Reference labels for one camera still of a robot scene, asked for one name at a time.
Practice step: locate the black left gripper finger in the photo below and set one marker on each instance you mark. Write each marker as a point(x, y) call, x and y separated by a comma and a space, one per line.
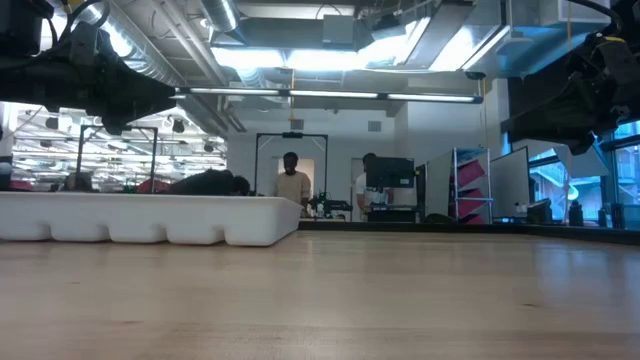
point(135, 90)

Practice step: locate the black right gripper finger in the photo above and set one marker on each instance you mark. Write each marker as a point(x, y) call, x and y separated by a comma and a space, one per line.
point(545, 120)

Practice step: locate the white angled hanging panel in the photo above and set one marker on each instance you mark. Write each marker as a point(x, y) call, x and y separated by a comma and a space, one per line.
point(590, 165)

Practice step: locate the white board panel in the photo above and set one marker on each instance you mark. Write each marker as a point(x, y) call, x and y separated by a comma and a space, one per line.
point(510, 185)

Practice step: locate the black box device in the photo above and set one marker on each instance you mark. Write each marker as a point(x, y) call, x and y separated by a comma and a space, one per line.
point(540, 212)

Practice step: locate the metal shelf pink bins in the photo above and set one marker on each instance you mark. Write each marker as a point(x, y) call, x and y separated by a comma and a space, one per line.
point(470, 175)

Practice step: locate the black bottle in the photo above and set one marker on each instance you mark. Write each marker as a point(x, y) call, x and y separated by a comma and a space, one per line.
point(576, 215)

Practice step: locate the long ceiling light bar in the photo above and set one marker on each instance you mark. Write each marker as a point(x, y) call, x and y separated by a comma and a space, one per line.
point(430, 97)

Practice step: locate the person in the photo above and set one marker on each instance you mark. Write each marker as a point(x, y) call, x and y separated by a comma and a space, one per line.
point(292, 187)
point(210, 184)
point(361, 187)

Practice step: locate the grey board panel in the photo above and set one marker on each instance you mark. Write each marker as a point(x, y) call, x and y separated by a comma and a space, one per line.
point(440, 185)

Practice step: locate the white plastic cutlery tray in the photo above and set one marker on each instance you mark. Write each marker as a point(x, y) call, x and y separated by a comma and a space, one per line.
point(150, 215)

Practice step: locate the black computer monitor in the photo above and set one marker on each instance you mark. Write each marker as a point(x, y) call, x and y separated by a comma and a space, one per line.
point(392, 172)

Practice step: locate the grey ceiling box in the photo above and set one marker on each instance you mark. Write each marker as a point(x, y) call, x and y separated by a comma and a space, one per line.
point(339, 31)

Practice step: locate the black green desk device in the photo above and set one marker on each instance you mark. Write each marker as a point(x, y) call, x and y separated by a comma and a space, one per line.
point(330, 205)

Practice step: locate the black gantry frame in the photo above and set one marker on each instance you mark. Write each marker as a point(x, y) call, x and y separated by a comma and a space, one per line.
point(140, 129)
point(291, 135)

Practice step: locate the black aluminium table frame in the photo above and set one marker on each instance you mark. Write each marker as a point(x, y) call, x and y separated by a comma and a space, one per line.
point(500, 229)

